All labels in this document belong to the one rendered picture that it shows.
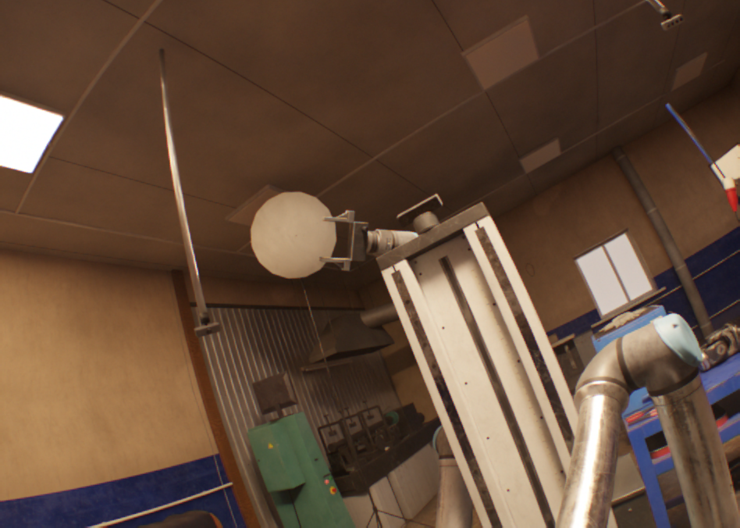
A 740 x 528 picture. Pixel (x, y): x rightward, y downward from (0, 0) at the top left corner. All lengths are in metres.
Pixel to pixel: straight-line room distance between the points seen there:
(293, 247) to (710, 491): 3.18
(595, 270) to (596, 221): 0.83
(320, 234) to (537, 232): 4.51
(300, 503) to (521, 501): 3.19
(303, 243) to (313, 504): 2.39
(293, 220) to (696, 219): 6.19
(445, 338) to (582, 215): 6.20
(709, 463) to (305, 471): 3.54
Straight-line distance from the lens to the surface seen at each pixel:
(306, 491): 4.12
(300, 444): 3.98
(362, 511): 4.41
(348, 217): 1.40
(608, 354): 0.88
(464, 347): 1.16
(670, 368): 0.85
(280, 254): 3.48
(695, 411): 0.89
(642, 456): 1.90
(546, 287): 7.12
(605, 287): 7.40
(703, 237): 7.48
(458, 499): 1.32
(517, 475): 1.21
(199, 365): 4.59
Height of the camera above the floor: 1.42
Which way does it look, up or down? 19 degrees up
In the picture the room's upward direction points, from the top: 22 degrees counter-clockwise
